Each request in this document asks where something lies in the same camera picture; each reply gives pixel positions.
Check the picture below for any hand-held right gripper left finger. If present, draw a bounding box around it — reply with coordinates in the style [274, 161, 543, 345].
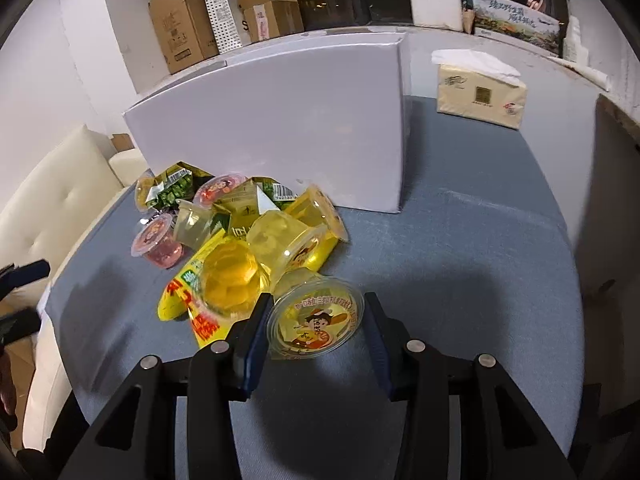
[59, 292, 276, 480]

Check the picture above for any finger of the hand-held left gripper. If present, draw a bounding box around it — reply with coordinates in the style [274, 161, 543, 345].
[0, 306, 42, 348]
[0, 259, 52, 291]

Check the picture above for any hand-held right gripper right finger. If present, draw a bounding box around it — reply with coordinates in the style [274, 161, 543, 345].
[364, 291, 581, 480]

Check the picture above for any yellow jelly cup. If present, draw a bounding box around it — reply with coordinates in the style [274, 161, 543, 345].
[266, 267, 365, 361]

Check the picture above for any pile of jelly cups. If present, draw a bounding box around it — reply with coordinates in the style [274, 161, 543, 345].
[131, 171, 350, 323]

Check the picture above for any yellow snack packet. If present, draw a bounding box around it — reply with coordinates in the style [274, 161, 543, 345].
[157, 230, 340, 350]

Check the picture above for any white cardboard box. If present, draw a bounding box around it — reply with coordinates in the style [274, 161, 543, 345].
[123, 31, 412, 213]

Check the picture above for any cream leather sofa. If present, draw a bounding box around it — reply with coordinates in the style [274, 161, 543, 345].
[0, 124, 151, 453]

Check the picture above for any blue grey table mat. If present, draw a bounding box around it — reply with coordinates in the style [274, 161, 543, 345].
[39, 95, 586, 480]

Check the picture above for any cream tissue pack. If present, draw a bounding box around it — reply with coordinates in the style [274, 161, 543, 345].
[431, 49, 528, 131]

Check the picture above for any large brown cardboard box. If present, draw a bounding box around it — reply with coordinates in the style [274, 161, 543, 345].
[148, 0, 221, 75]

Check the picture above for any white patterned roll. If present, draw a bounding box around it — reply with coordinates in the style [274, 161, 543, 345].
[198, 0, 271, 55]

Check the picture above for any small brown cardboard box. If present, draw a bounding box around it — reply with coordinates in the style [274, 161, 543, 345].
[239, 0, 306, 43]

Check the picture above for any white foam box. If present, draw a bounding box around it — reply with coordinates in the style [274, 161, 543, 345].
[407, 0, 463, 30]

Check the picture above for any long printed box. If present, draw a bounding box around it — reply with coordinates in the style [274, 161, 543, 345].
[472, 0, 561, 56]

